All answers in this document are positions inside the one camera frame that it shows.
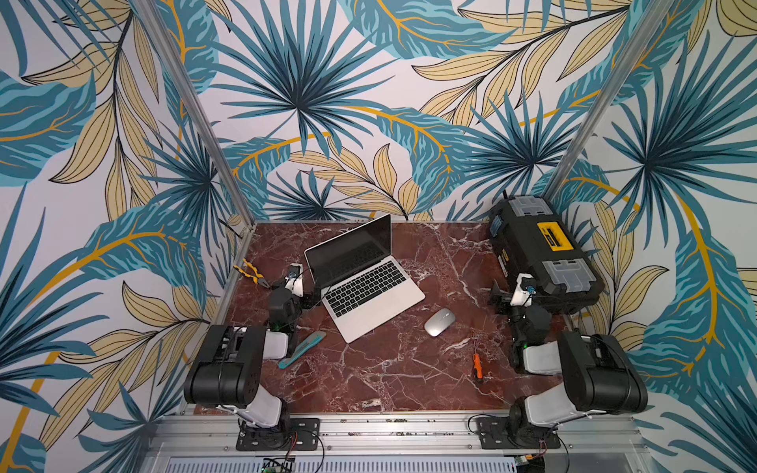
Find silver laptop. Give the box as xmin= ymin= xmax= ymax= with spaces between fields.
xmin=305 ymin=215 xmax=425 ymax=344

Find white wireless mouse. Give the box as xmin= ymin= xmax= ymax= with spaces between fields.
xmin=424 ymin=309 xmax=457 ymax=337

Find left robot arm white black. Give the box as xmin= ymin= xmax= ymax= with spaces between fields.
xmin=183 ymin=287 xmax=325 ymax=453

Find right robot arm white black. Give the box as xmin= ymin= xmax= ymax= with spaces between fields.
xmin=476 ymin=284 xmax=649 ymax=453

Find teal utility knife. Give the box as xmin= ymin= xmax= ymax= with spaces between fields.
xmin=278 ymin=331 xmax=327 ymax=370

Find black toolbox yellow label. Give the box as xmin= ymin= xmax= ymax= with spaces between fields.
xmin=489 ymin=196 xmax=605 ymax=315

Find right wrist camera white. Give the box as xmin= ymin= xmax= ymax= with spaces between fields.
xmin=511 ymin=273 xmax=536 ymax=307

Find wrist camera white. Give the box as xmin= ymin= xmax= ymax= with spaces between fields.
xmin=511 ymin=273 xmax=536 ymax=307
xmin=285 ymin=263 xmax=305 ymax=297

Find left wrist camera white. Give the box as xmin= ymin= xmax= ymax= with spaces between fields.
xmin=285 ymin=263 xmax=305 ymax=297

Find yellow handle pliers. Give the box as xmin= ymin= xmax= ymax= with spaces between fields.
xmin=234 ymin=259 xmax=271 ymax=289

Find orange handle screwdriver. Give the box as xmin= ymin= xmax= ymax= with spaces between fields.
xmin=471 ymin=339 xmax=484 ymax=384

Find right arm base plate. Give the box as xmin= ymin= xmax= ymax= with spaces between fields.
xmin=471 ymin=415 xmax=561 ymax=451

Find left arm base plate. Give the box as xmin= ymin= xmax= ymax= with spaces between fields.
xmin=236 ymin=418 xmax=321 ymax=453

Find aluminium front rail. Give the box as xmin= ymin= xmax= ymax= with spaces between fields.
xmin=141 ymin=411 xmax=656 ymax=472

